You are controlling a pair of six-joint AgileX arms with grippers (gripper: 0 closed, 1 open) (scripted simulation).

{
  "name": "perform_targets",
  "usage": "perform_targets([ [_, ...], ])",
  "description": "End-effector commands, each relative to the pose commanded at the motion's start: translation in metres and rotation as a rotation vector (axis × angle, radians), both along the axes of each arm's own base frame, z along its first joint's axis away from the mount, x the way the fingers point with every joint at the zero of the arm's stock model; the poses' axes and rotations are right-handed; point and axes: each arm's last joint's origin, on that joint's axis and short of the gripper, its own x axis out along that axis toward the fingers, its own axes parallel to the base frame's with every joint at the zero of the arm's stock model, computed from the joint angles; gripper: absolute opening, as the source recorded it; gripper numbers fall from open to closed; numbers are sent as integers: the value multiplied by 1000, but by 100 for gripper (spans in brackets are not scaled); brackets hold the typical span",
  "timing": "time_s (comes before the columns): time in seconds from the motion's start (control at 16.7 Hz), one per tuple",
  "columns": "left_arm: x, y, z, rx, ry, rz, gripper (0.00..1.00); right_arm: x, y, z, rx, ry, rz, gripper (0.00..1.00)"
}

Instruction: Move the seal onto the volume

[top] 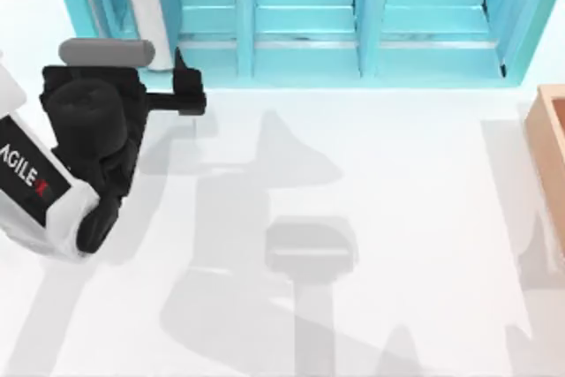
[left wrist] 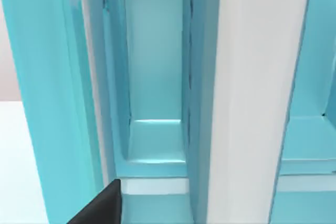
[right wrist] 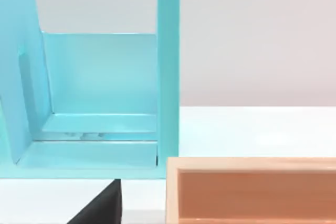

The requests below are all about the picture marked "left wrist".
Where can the light blue upright rack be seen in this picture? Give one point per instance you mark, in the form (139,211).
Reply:
(157,77)

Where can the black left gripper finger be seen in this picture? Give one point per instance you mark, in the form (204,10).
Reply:
(105,205)

